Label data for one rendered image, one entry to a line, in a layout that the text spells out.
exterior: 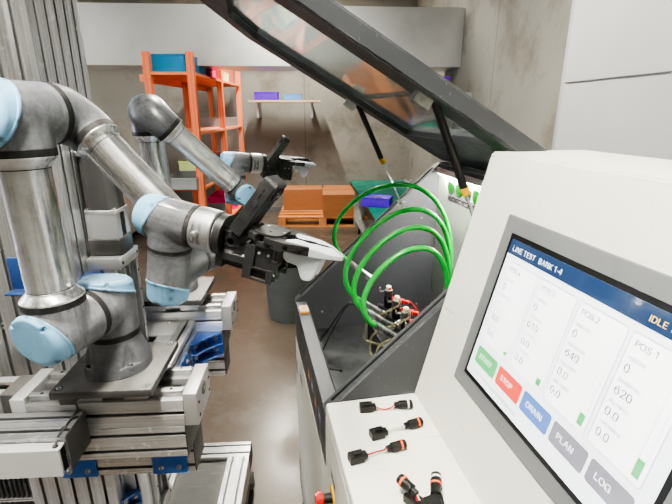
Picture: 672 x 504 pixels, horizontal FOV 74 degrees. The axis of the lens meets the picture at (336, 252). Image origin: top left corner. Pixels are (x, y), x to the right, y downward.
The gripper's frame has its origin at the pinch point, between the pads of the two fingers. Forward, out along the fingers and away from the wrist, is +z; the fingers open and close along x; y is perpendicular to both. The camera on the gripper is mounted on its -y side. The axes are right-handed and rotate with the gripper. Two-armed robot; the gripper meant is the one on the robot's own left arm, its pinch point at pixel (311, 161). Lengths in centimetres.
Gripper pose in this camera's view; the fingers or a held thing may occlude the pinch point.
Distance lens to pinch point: 182.4
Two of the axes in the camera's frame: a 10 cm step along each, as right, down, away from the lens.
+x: 3.8, 4.0, -8.3
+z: 9.1, -0.2, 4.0
